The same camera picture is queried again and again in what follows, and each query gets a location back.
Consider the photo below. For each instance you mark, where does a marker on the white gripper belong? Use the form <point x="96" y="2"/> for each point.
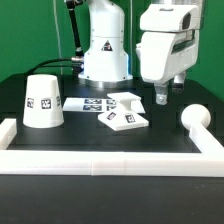
<point x="166" y="55"/>

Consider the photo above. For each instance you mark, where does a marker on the white lamp bulb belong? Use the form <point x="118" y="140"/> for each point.
<point x="195" y="114"/>

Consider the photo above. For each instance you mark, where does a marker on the white lamp base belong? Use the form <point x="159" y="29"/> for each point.
<point x="126" y="114"/>

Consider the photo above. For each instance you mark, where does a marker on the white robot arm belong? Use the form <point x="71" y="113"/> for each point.
<point x="106" y="62"/>

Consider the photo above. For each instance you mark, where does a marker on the white lamp shade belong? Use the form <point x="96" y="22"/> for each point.
<point x="42" y="108"/>

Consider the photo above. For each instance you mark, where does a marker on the white U-shaped fence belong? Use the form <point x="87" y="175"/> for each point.
<point x="207" y="162"/>

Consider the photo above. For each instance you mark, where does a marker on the white marker sheet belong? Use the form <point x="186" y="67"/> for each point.
<point x="88" y="104"/>

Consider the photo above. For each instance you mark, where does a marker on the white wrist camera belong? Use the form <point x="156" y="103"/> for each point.
<point x="170" y="18"/>

